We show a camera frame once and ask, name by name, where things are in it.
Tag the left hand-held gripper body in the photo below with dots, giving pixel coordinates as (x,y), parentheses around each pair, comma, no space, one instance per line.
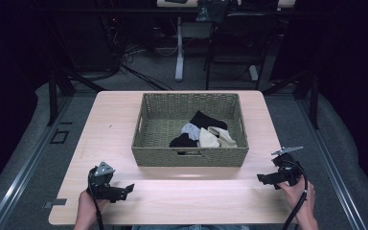
(103,187)

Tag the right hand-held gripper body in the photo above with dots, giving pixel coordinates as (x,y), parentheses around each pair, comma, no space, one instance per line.
(287,167)

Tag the beige sock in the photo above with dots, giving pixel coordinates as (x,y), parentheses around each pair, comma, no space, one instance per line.
(225,135)

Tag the green woven basket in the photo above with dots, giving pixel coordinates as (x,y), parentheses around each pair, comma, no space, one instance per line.
(159,127)

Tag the cream sock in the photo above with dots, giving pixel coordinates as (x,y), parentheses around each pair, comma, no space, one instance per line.
(208,139)

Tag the small black sock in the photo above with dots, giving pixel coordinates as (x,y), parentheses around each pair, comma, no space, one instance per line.
(182,141)

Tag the large black sock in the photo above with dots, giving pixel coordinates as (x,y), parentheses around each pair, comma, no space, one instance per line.
(206,121)

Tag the grey sock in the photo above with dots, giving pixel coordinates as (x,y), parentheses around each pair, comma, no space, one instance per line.
(191,131)

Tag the person's right hand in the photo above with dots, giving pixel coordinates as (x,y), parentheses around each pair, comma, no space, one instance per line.
(298,196)

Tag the person's left hand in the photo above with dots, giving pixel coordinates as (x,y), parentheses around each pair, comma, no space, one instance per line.
(89,206)

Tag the grey tape strip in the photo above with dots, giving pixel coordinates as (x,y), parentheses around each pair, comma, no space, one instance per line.
(55,202)

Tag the floor socket plate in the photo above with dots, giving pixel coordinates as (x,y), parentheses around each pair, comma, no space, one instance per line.
(59,136)

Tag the black metal stand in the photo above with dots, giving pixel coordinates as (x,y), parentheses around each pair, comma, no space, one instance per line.
(53,96)
(313,96)

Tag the black chair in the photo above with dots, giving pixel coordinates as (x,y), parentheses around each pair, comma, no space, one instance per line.
(236,41)

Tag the white desk leg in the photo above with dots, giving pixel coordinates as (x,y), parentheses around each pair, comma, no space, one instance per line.
(179,54)

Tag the dark bag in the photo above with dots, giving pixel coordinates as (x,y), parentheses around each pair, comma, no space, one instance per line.
(211,10)

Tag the aluminium floor rail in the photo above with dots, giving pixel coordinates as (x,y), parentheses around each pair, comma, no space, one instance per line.
(330,166)
(25,166)

